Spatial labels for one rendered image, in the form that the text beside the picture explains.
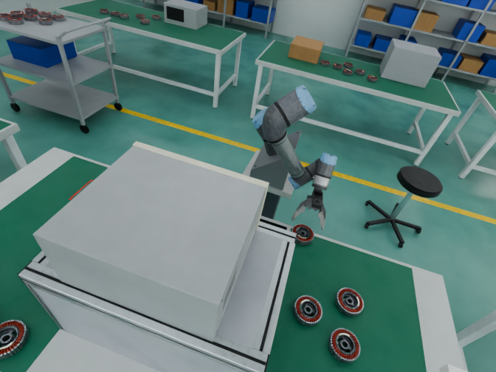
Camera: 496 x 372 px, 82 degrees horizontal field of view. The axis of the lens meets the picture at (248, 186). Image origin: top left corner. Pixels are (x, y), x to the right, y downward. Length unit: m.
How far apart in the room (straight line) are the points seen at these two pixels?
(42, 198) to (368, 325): 1.58
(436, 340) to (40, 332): 1.48
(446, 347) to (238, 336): 0.96
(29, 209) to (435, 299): 1.90
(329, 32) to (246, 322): 7.09
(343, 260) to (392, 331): 0.34
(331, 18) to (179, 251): 7.08
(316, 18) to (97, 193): 7.01
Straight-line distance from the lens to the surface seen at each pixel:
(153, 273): 0.64
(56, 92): 3.96
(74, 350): 1.24
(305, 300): 1.27
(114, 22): 4.27
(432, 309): 1.58
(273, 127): 1.19
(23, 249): 1.53
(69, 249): 0.73
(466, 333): 2.24
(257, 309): 0.84
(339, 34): 7.53
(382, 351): 1.36
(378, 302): 1.45
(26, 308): 1.37
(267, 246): 0.94
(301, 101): 1.18
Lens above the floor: 1.87
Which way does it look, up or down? 42 degrees down
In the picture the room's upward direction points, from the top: 11 degrees clockwise
